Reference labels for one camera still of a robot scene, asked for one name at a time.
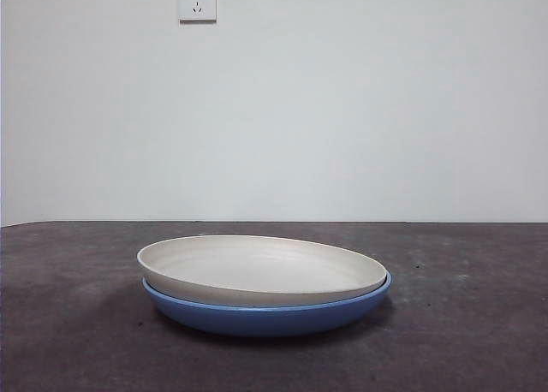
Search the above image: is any blue round plate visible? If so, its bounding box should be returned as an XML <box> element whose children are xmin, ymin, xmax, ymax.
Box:
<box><xmin>141</xmin><ymin>271</ymin><xmax>393</xmax><ymax>337</ymax></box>

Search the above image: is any white wall power socket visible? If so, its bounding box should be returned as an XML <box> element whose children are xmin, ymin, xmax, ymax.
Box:
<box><xmin>179</xmin><ymin>0</ymin><xmax>217</xmax><ymax>24</ymax></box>

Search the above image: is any white round plate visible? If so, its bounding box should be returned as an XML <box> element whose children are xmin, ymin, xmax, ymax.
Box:
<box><xmin>136</xmin><ymin>234</ymin><xmax>390</xmax><ymax>307</ymax></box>

